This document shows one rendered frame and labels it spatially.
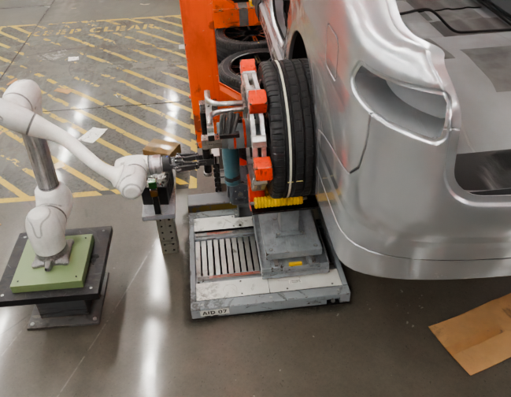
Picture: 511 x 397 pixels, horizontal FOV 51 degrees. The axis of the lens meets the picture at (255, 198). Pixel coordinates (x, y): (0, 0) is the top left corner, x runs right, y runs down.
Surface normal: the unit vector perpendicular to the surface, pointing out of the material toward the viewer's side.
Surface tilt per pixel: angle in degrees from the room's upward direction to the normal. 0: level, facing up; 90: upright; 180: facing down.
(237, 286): 0
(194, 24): 90
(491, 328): 2
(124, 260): 0
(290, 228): 90
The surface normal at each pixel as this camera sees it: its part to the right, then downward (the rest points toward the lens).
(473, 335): -0.02, -0.79
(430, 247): -0.15, 0.81
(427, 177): -0.28, 0.59
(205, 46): 0.11, 0.60
